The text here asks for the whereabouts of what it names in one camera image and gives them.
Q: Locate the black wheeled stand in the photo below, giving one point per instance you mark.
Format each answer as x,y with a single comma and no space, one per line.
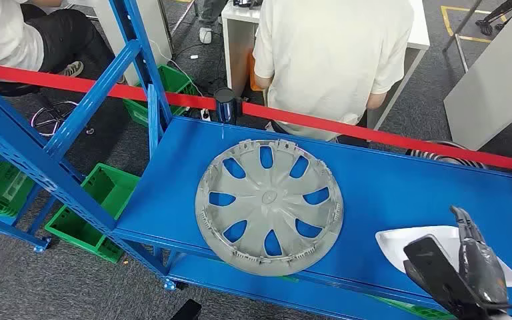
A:
485,27

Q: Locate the yellow floor tape square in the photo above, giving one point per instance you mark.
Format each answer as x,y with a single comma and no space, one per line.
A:
446,22

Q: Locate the grey plastic wheel hubcap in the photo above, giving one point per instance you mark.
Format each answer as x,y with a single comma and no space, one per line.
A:
269,198

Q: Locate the white power strip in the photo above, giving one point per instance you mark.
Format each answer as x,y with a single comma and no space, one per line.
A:
205,115

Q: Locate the steel table frame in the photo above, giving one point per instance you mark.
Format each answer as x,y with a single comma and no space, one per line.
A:
461,53

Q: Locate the red barrier belt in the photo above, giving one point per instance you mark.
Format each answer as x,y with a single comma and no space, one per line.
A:
84,84
371,134

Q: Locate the black stool chrome base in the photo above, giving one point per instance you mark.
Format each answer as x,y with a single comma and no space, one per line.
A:
8,90

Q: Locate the black device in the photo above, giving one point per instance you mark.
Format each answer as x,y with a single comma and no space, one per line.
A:
247,2

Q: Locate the dark blue barrier post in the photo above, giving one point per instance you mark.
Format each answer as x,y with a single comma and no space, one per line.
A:
227,106

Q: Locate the white cabinet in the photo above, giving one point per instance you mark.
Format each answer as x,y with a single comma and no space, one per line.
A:
154,26

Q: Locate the white plastic car part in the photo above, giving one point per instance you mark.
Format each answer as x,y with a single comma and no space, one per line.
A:
397,247

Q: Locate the blue metal shelf rack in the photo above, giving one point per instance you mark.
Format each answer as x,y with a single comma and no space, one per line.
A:
4,229
393,190

